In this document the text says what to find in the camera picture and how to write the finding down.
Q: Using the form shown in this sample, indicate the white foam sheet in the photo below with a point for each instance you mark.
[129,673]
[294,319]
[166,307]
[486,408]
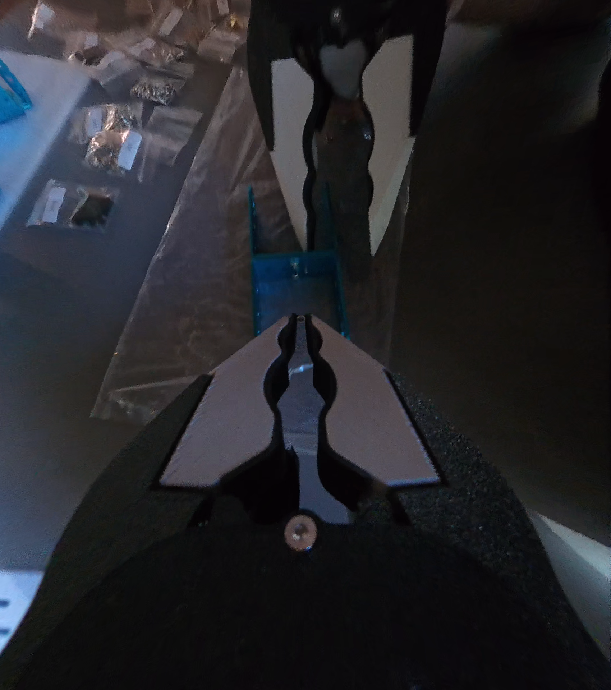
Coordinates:
[30,145]

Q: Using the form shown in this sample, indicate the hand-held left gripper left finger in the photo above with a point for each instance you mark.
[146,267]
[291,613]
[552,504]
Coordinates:
[219,426]

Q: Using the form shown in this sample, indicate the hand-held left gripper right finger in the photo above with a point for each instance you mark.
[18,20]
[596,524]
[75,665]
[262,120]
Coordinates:
[381,426]

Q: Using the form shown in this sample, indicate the clear plastic bag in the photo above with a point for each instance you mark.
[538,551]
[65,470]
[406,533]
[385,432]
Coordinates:
[187,296]

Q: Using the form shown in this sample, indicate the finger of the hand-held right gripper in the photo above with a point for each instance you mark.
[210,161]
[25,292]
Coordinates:
[289,118]
[392,135]

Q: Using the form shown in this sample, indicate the blue H-shaped metal bracket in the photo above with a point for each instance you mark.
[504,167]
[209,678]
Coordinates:
[278,275]

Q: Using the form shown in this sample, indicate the group of small zip bags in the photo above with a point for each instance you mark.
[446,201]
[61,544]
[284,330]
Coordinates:
[117,145]

